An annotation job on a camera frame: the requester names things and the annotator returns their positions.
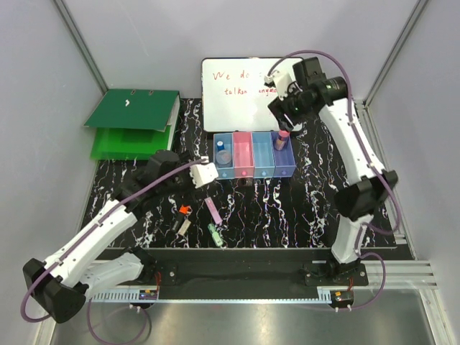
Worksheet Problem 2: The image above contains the orange black marker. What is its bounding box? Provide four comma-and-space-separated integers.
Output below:
171, 206, 190, 232

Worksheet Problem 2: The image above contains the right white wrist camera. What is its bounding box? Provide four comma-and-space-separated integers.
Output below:
264, 70, 293, 100

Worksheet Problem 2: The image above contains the white dry-erase board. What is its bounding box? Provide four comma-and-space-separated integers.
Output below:
200, 56, 307, 133

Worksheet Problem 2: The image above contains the small clear glue bottle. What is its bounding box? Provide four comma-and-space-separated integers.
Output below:
215, 140, 233, 166

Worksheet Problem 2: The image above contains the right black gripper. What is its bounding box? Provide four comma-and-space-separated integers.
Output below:
266, 83, 311, 134

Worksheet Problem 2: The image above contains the purple bin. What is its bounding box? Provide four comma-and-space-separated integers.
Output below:
271, 132, 296, 178

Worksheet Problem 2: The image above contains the right circuit board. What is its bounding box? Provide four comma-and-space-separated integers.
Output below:
333, 290, 354, 302

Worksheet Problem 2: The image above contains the circuit board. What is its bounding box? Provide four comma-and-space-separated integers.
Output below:
139, 289, 159, 300
333, 290, 354, 302

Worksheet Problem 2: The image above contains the green white correction tape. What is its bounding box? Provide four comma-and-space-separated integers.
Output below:
208, 224, 224, 247

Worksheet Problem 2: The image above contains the left circuit board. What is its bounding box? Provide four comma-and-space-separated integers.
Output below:
139, 289, 159, 300

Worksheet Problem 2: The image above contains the light blue bin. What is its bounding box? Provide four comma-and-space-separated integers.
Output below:
252, 132, 275, 178
213, 133, 235, 180

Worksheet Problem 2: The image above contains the green ring binder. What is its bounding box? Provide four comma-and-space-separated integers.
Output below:
84, 89, 180, 136

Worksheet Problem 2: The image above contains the pink transparent stapler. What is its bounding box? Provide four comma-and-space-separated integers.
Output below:
274, 130, 290, 151

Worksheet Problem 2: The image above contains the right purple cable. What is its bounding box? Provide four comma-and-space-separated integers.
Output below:
267, 49, 402, 313

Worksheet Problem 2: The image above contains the light green folder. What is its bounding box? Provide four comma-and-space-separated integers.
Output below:
91, 126, 174, 160

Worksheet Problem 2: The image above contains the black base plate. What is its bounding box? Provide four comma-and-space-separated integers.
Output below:
111, 247, 371, 301

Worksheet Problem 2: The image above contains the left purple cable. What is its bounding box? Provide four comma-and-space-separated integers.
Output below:
20, 157, 209, 344

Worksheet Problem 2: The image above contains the purple cable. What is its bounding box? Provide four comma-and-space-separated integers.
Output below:
20, 157, 209, 344
267, 49, 402, 313

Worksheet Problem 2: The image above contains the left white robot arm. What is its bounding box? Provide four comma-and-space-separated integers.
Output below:
20, 150, 216, 323

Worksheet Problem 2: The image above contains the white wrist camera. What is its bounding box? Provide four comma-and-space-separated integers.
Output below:
264, 70, 293, 100
190, 163, 219, 188

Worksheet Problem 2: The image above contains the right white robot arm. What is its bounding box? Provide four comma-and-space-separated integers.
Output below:
264, 57, 398, 285

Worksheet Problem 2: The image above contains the black marble pattern mat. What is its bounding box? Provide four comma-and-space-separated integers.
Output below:
109, 117, 348, 251

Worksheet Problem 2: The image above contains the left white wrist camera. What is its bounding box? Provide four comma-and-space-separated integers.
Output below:
190, 163, 219, 188

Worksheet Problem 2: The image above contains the pink bin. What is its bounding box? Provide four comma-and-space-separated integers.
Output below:
233, 132, 254, 178

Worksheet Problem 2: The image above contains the beige correction tape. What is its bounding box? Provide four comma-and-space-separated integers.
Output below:
178, 219, 191, 236

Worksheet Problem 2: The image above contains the pink eraser stick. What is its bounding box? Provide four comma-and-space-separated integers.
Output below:
204, 197, 223, 225

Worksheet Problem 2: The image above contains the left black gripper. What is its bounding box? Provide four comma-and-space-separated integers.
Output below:
159, 150, 211, 206

